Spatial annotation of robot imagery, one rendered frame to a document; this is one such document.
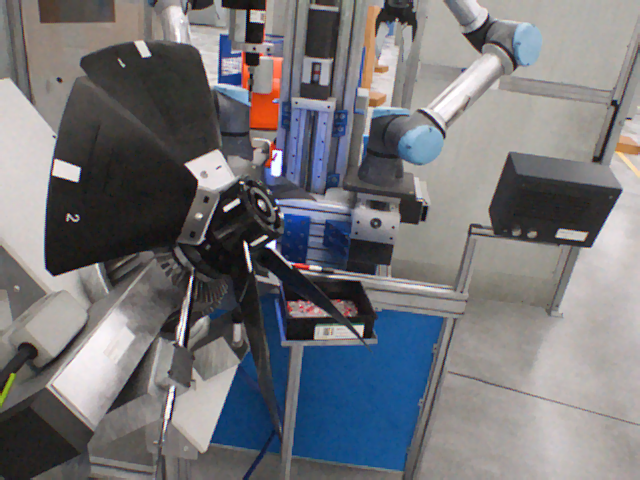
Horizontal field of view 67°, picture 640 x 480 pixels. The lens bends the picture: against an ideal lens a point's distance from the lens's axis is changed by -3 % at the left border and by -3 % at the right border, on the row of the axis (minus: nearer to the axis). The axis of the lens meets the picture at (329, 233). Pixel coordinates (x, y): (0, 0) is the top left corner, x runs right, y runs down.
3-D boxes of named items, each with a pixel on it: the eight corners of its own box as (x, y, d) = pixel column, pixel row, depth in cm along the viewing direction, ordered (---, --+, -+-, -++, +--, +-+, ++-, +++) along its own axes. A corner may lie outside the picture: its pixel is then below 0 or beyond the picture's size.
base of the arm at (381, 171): (358, 168, 168) (362, 139, 164) (403, 174, 168) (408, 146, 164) (355, 182, 155) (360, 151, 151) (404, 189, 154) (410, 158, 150)
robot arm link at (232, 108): (255, 132, 158) (258, 89, 152) (214, 133, 151) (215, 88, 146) (243, 123, 167) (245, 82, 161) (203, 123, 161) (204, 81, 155)
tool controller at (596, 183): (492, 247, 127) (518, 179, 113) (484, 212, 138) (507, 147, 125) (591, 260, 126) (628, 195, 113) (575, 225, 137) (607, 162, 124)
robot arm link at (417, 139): (393, 161, 153) (517, 42, 154) (421, 177, 141) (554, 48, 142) (374, 133, 146) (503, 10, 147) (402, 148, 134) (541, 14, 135)
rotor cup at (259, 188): (168, 243, 76) (233, 200, 72) (180, 189, 87) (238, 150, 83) (230, 294, 84) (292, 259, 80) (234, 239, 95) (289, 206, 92)
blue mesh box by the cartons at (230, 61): (215, 100, 754) (217, 32, 713) (252, 90, 866) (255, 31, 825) (268, 109, 733) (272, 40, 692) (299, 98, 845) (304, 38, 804)
